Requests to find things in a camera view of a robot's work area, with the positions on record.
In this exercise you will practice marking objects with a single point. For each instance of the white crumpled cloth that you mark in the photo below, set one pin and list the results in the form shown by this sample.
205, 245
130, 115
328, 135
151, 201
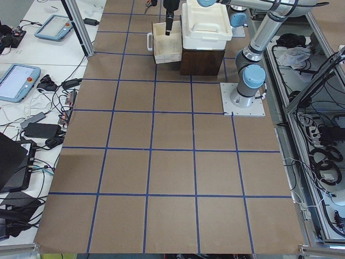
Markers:
294, 57

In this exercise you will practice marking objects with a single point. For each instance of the dark brown wooden cabinet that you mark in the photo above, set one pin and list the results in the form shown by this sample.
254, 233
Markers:
201, 62

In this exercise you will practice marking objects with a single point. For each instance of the blue teach pendant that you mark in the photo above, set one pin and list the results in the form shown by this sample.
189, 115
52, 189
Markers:
55, 28
17, 82

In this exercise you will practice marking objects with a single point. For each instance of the black power brick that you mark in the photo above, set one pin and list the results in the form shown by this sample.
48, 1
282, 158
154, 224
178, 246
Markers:
44, 131

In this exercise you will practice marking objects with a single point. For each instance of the aluminium frame post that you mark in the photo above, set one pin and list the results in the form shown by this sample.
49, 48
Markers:
77, 21

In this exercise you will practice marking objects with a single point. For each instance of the cream plastic tray with handles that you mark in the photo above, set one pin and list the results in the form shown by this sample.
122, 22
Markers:
205, 28

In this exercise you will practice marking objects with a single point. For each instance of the lower blue teach pendant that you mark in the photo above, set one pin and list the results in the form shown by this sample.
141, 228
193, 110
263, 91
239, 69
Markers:
17, 82

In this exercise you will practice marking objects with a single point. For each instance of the light wooden drawer white handle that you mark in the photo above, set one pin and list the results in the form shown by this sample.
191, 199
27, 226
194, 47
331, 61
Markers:
166, 49

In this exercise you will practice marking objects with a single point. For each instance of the small black power adapter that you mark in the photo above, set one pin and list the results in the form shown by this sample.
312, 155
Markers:
92, 22

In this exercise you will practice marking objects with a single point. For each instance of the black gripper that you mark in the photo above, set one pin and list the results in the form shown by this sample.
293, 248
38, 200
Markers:
170, 5

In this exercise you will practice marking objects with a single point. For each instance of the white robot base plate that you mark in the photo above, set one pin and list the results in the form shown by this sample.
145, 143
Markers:
236, 105

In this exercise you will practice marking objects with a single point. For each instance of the grey scissors with orange pivot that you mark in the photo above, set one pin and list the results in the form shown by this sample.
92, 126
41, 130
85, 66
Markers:
150, 3

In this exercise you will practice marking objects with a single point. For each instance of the upper blue teach pendant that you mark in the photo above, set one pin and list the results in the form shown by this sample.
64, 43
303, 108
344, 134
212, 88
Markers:
55, 28

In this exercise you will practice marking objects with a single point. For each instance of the black laptop computer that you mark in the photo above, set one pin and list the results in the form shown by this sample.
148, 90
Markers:
16, 160

